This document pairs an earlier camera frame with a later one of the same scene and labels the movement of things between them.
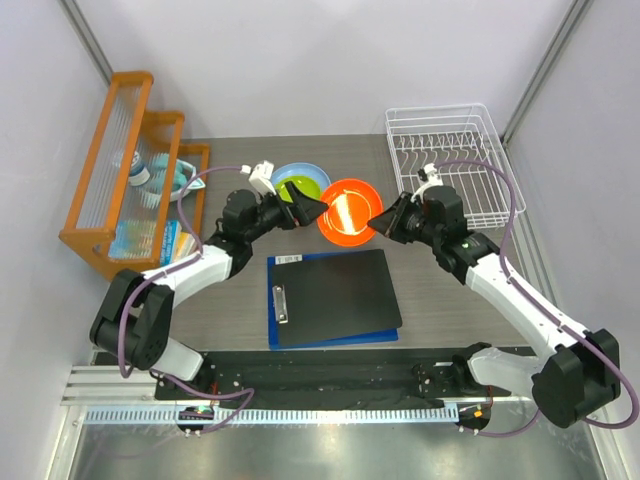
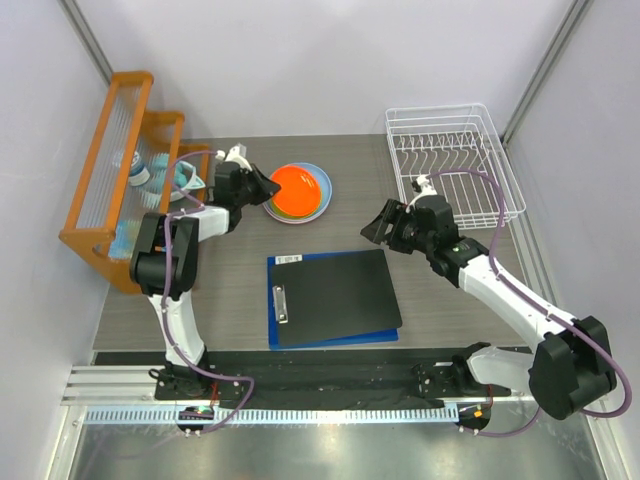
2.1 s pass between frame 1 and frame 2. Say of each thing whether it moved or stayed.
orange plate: moved
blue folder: stayed
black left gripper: moved
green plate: moved
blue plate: stayed
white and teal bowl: stayed
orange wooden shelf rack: stayed
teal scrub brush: stayed
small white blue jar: stayed
